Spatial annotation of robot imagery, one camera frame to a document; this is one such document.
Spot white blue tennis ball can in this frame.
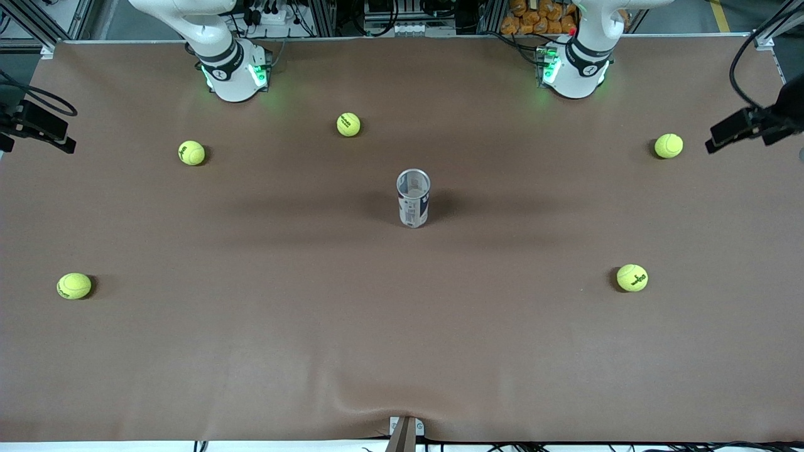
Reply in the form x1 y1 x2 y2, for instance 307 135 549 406
396 168 432 229

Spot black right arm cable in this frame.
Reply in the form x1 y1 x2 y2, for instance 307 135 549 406
0 68 79 119

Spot brown table mat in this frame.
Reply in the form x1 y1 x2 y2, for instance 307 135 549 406
0 36 804 443

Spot metal clamp bracket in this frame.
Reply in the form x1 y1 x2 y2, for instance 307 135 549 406
389 416 425 437

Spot white power strip with plugs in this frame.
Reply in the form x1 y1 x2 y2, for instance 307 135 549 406
242 3 299 27

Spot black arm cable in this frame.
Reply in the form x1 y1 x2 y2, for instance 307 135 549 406
0 68 79 119
729 0 804 112

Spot aluminium frame post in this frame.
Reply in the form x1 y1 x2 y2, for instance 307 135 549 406
477 0 503 35
307 0 335 37

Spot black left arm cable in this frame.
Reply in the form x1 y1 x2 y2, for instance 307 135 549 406
729 0 804 112

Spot aluminium frame profile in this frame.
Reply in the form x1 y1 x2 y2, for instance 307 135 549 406
0 0 95 60
751 0 804 51

